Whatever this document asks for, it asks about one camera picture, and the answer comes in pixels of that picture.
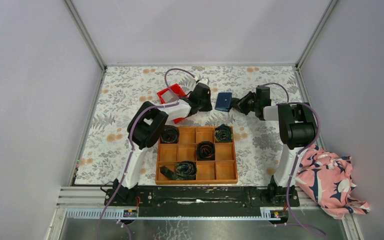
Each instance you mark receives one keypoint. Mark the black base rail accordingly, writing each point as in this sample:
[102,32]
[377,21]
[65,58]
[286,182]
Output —
[202,201]

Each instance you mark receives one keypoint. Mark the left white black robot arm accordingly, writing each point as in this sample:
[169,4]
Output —
[148,123]

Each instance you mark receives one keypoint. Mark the rolled dark tie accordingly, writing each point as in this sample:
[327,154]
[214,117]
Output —
[170,135]
[205,151]

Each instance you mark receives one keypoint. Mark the red plastic bin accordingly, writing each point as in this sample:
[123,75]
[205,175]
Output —
[175,88]

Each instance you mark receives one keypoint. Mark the pink floral cloth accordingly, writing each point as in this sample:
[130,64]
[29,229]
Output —
[326,178]

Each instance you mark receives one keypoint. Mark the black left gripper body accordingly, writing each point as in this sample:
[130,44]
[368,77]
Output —
[204,105]

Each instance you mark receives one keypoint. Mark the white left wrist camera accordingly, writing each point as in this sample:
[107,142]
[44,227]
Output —
[204,80]

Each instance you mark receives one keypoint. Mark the navy blue card holder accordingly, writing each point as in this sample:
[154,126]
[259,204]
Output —
[223,101]

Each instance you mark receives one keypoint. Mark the rolled dark tie top left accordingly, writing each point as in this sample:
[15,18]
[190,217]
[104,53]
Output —
[170,135]

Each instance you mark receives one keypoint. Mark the rolled green tie bottom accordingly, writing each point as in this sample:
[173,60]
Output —
[182,171]

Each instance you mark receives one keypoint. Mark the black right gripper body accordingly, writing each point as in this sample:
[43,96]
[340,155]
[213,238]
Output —
[248,104]

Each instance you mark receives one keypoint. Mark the wooden compartment tray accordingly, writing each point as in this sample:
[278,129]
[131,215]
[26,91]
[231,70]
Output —
[223,170]

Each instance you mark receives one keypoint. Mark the rolled dark tie centre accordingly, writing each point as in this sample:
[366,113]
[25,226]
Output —
[205,151]

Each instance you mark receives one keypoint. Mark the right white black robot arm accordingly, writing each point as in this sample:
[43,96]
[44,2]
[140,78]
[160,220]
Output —
[298,129]

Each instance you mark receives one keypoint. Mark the stack of silver cards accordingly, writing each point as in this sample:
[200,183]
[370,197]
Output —
[168,97]

